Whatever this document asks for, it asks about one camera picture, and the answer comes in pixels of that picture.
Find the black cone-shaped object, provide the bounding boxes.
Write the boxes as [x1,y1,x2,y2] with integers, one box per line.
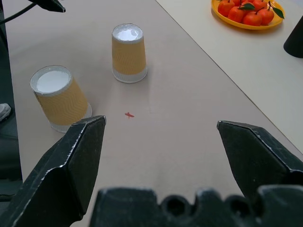
[283,15,303,59]

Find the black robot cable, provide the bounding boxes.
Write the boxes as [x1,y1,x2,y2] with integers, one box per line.
[0,1,36,25]

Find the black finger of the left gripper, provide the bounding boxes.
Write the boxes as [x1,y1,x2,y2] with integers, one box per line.
[27,0,67,13]

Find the yellow plate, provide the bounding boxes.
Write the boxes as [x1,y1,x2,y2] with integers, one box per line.
[211,0,284,31]

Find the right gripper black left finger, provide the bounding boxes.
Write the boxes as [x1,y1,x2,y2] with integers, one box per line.
[0,115,107,227]

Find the white shoe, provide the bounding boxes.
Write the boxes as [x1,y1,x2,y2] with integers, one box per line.
[0,103,12,122]

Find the orange ribbed paper cup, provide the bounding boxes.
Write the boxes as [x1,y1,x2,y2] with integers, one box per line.
[29,65,93,133]
[111,23,148,84]

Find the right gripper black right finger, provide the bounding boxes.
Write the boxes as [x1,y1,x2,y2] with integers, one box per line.
[216,120,303,199]

